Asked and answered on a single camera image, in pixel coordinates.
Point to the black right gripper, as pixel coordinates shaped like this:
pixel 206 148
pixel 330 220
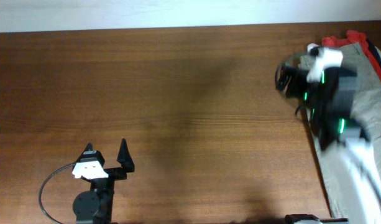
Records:
pixel 299 78

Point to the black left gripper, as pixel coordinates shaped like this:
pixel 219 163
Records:
pixel 127 163

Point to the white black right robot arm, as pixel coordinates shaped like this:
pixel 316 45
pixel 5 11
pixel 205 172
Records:
pixel 345 144

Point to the khaki green shorts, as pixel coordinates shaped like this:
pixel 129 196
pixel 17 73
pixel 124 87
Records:
pixel 366 109

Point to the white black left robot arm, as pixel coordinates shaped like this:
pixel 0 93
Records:
pixel 95 205

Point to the red garment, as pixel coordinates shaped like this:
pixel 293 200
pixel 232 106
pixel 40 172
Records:
pixel 372 53

